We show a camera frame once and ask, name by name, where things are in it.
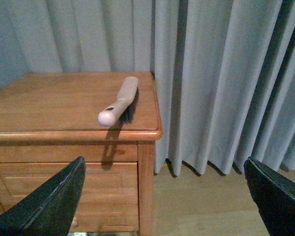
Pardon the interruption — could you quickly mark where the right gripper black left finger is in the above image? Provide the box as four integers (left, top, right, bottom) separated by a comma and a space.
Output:
0, 156, 86, 236

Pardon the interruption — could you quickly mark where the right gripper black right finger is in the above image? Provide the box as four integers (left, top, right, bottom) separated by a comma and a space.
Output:
244, 157, 295, 236

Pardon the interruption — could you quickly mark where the beige hand brush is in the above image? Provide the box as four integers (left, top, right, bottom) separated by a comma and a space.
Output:
97, 77, 139, 127

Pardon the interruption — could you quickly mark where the grey curtain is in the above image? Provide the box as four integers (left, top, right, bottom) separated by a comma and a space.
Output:
0, 0, 295, 175

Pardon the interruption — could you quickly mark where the wooden nightstand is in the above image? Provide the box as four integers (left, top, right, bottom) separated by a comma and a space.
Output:
0, 72, 162, 236

